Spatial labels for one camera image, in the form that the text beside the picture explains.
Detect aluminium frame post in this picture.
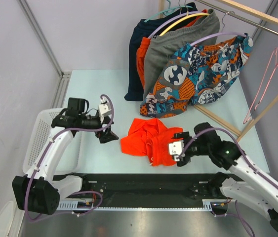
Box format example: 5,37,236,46
16,0,64,77

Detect dark orange hanging shorts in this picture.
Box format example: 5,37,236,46
136,9,208,89

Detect teal hanger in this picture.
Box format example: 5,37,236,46
144,0,180,22

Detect wooden clothes rack frame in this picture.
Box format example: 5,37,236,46
158,0,278,143

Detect bright orange shorts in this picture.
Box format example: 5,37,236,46
120,118,183,166

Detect white slotted cable duct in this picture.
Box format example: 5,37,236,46
56,199,212,212

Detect purple hanger front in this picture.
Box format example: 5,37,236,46
187,9,249,46

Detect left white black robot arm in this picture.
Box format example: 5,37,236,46
12,94,118,215

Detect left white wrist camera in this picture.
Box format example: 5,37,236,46
98,98,112,123

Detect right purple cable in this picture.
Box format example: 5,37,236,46
179,127,278,234

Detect yellow hanger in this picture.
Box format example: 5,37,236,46
160,12,209,36

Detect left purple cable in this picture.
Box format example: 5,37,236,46
25,94,116,223

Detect purple hanger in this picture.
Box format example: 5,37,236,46
147,10,201,39
187,9,249,46

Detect grey shorts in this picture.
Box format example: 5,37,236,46
142,8,221,102

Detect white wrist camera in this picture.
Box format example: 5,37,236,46
168,140,185,162
98,98,112,123

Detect pink wire hanger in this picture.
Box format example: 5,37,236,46
242,47,278,124

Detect purple hanger rear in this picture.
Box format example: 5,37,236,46
147,10,201,39

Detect metal clothes rail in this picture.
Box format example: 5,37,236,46
198,0,278,39

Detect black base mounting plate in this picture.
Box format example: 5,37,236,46
51,172,255,215

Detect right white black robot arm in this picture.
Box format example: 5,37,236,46
168,122,278,232

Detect navy blue shorts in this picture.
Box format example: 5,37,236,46
124,2,199,102

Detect patterned blue orange shorts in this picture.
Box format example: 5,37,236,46
139,33,254,119

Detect purple cable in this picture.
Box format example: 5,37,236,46
25,94,116,223
179,127,278,234

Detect white plastic laundry basket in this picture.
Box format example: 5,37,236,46
22,108,82,175

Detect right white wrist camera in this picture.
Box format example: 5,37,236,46
168,140,185,162

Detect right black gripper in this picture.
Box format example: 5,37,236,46
172,132,210,166

